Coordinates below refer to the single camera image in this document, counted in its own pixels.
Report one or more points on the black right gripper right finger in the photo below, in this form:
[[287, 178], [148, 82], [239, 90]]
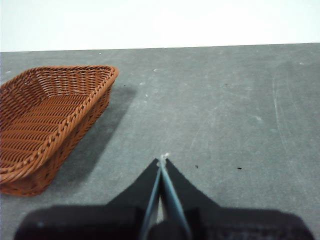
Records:
[[225, 222]]

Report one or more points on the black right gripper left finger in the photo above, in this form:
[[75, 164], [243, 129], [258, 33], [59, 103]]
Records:
[[105, 220]]

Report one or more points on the brown woven wicker basket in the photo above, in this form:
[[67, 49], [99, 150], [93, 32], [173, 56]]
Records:
[[50, 112]]

